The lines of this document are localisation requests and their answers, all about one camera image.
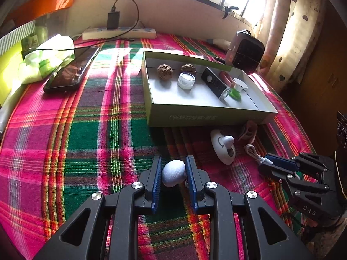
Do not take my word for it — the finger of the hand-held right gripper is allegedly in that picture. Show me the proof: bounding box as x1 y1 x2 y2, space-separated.
267 153 330 172
257 162 330 193

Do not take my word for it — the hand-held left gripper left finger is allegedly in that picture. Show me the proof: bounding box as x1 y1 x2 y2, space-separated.
33 155 162 260

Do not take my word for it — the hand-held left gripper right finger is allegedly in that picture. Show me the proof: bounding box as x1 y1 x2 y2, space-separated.
185 155 316 260

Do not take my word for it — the white mushroom-shaped toy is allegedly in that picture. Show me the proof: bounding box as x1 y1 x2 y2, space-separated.
162 160 187 187

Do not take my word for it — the white USB cable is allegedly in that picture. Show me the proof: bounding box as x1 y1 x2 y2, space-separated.
244 144 274 166

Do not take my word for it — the shallow cardboard box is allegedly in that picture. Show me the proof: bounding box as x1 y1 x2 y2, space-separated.
141 50 279 127

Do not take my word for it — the white green suction cup holder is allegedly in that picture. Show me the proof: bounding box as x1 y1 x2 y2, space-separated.
228 78 248 101

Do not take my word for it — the small white cream jar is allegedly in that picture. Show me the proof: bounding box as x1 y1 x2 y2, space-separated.
177 72 196 91

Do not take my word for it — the speckled beige cloth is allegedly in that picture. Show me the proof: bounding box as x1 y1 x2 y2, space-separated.
306 221 347 250

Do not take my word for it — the white oval smiley gadget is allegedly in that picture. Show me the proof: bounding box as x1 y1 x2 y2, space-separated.
210 129 236 166

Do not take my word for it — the plaid tablecloth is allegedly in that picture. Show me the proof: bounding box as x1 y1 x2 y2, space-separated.
0 32 316 260

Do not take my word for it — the black flashlight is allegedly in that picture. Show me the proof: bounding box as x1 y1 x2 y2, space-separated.
201 67 232 101

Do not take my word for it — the wooden cabinet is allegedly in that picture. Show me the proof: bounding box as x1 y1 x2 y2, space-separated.
279 0 347 152

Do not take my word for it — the black pink desk heater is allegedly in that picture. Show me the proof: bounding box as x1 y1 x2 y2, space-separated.
226 30 265 69

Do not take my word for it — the heart print curtain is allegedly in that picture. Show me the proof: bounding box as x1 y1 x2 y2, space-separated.
255 0 326 87

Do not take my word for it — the white tube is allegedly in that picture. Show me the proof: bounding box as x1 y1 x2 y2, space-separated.
207 39 231 48

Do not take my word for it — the black smartphone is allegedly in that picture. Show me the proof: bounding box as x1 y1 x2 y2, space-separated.
43 47 101 94

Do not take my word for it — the white power strip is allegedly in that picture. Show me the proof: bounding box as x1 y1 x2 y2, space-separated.
82 27 157 41

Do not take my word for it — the black clip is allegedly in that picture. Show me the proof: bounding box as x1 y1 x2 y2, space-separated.
222 5 239 19

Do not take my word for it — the white plastic sheet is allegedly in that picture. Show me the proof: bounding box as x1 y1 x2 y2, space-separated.
0 101 15 140

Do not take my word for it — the white green plastic bag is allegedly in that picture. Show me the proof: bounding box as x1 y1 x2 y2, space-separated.
18 34 75 84

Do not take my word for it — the black power adapter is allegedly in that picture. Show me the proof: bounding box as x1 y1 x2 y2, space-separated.
107 11 121 30

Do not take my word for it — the green printed packet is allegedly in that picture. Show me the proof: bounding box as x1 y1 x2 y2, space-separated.
21 34 41 57

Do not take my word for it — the yellow-green striped box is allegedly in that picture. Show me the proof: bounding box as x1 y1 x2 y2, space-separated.
0 20 36 107

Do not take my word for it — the orange container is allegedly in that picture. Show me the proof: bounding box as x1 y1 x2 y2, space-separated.
5 0 76 26

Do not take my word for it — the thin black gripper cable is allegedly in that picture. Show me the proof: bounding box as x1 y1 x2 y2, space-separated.
280 212 307 228

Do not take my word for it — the pink cable winder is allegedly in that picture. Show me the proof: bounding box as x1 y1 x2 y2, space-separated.
239 120 258 145

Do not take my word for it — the black charging cable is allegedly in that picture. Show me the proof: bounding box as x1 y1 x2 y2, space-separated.
35 0 139 52

